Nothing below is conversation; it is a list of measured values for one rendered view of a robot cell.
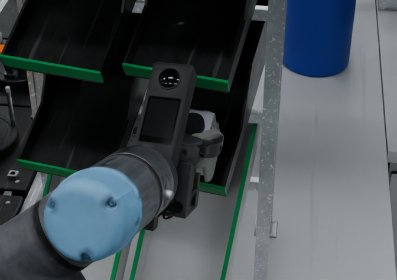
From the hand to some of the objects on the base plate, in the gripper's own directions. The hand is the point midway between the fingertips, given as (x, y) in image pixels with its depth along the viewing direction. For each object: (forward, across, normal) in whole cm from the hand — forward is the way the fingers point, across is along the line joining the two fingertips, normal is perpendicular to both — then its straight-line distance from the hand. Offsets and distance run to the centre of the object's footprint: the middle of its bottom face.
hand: (195, 127), depth 105 cm
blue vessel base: (+100, +2, -1) cm, 100 cm away
